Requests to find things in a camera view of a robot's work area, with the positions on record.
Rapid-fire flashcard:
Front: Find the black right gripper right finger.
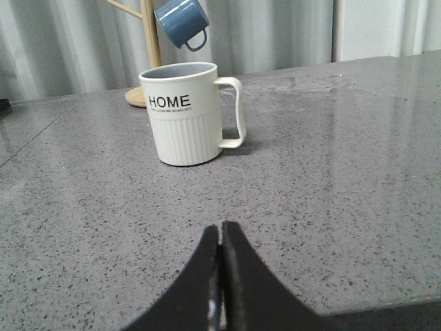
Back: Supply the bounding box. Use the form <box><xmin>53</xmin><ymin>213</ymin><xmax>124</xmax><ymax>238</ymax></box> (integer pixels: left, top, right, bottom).
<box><xmin>221</xmin><ymin>221</ymin><xmax>331</xmax><ymax>330</ymax></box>

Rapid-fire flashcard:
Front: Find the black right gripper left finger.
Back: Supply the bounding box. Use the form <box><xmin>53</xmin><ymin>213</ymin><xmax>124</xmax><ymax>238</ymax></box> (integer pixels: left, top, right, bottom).
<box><xmin>126</xmin><ymin>225</ymin><xmax>221</xmax><ymax>330</ymax></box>

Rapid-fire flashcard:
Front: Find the blue enamel mug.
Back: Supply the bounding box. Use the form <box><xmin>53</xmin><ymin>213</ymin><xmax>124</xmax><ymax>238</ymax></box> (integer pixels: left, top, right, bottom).
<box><xmin>154</xmin><ymin>0</ymin><xmax>209</xmax><ymax>52</ymax></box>

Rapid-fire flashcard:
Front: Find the cream HOME mug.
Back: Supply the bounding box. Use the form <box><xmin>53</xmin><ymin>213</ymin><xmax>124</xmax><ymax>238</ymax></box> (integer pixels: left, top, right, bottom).
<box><xmin>139</xmin><ymin>62</ymin><xmax>247</xmax><ymax>166</ymax></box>

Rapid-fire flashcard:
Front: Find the wooden mug tree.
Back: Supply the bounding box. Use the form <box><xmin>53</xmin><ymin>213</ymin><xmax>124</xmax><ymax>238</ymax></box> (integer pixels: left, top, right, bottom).
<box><xmin>107</xmin><ymin>0</ymin><xmax>162</xmax><ymax>108</ymax></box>

